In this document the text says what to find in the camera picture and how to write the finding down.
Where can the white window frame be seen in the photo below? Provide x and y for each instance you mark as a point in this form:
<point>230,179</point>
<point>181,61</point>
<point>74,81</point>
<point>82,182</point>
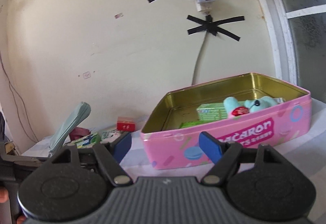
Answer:
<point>273,10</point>

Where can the green blue medicine box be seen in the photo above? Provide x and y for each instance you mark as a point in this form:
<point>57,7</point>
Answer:
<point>87,140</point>

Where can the pink tin box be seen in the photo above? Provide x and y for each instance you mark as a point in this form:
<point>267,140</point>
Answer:
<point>229,137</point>

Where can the small red box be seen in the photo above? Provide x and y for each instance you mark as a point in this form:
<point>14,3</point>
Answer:
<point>126,124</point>

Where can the black tape cross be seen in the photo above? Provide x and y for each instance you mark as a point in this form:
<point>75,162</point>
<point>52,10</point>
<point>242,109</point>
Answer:
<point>211,26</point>

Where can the pink fabric wallet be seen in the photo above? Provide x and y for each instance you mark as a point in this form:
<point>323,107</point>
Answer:
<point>79,133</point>

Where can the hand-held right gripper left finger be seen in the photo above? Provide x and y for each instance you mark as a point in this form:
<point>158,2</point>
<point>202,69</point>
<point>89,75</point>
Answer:
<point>123,146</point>

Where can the green wet wipes packet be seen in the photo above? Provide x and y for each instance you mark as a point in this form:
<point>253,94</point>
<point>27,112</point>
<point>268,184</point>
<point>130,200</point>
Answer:
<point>189,125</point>

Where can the teal plush toy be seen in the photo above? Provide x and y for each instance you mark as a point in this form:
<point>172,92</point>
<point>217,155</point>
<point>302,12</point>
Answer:
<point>262,103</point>

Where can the small square wall sticker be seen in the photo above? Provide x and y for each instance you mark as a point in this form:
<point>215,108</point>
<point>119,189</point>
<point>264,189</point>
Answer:
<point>87,75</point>

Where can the patterned tissue pack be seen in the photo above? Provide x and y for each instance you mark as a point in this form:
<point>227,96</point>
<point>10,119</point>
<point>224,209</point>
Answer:
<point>110,135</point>

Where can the mint zipper pouch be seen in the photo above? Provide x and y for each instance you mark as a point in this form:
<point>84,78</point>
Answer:
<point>73,119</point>

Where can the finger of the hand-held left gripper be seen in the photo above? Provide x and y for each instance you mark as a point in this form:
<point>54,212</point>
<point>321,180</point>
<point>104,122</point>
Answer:
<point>23,159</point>

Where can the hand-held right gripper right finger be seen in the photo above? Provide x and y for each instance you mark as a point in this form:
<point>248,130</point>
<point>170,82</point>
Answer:
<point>210,147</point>

